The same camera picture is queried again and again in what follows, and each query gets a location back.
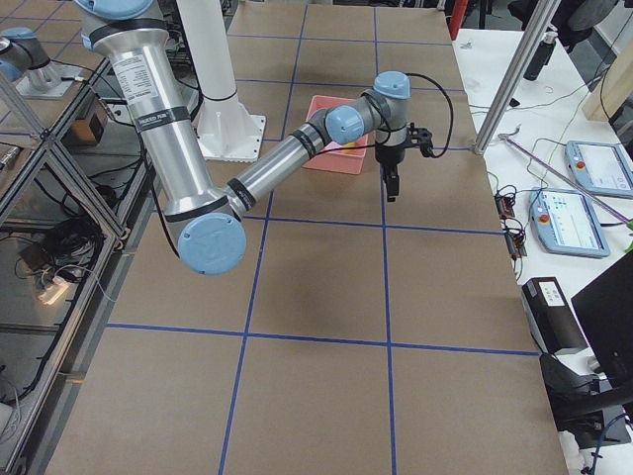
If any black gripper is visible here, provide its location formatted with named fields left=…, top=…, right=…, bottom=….
left=375, top=144, right=406, bottom=203

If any yellow foam block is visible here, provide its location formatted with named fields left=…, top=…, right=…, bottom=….
left=340, top=142, right=357, bottom=153

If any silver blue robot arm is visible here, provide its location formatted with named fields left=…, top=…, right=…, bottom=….
left=77, top=1, right=410, bottom=275

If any pink plastic bin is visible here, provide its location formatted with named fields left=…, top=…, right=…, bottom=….
left=303, top=95, right=368, bottom=175

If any near teach pendant tablet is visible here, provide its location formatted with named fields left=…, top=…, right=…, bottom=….
left=529, top=188, right=610, bottom=258

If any teach pendant tablet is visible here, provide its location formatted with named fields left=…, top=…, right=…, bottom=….
left=529, top=188, right=610, bottom=258
left=565, top=141, right=632, bottom=199

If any black water bottle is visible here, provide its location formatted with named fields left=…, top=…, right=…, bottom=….
left=523, top=31, right=558, bottom=81

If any black box device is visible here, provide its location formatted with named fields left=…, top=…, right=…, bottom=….
left=521, top=277, right=588, bottom=356

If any far teach pendant tablet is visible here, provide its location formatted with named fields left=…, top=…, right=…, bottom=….
left=565, top=141, right=632, bottom=199

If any black monitor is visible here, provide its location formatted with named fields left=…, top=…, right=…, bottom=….
left=572, top=252, right=632, bottom=386

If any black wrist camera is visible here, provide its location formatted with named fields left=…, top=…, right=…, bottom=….
left=407, top=123, right=435, bottom=158

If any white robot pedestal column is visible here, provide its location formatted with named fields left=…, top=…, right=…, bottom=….
left=177, top=0, right=266, bottom=162

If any aluminium frame post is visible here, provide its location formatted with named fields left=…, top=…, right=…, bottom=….
left=473, top=0, right=560, bottom=155

